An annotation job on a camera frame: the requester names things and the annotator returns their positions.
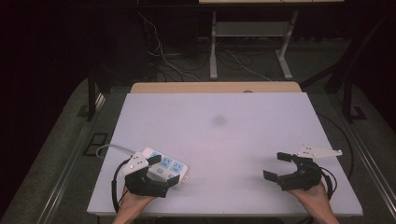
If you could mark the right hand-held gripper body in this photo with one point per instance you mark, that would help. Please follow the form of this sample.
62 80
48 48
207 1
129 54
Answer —
303 177

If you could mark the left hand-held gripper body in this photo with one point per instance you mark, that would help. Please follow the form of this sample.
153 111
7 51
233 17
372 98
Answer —
141 185

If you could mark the white power strip blue sockets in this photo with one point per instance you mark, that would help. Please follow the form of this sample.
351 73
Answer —
166 164

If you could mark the person's left hand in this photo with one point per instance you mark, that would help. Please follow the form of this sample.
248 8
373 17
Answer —
132 205

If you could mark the person's right hand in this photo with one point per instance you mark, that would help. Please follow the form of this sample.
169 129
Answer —
316 200

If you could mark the white foam board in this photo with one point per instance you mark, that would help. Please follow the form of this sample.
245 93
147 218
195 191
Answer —
224 140

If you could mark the black floor socket plate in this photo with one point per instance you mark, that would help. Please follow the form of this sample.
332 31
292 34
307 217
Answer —
96 143

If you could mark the black metal stand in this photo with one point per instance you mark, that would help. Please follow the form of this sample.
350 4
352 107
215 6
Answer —
91 93
347 93

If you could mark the aluminium floor rail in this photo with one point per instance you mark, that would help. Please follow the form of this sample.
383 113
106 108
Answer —
71 161
372 168

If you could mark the white metal desk frame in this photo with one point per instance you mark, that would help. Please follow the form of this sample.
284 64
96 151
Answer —
214 56

